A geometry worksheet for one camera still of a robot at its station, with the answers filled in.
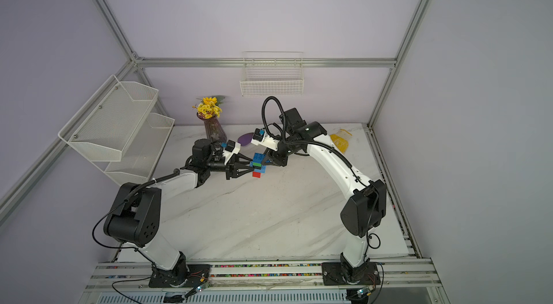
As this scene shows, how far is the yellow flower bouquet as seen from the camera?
95 cm

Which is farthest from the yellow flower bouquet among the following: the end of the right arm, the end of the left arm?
the end of the right arm

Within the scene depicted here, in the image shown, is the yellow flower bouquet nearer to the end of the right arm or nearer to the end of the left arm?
the end of the left arm
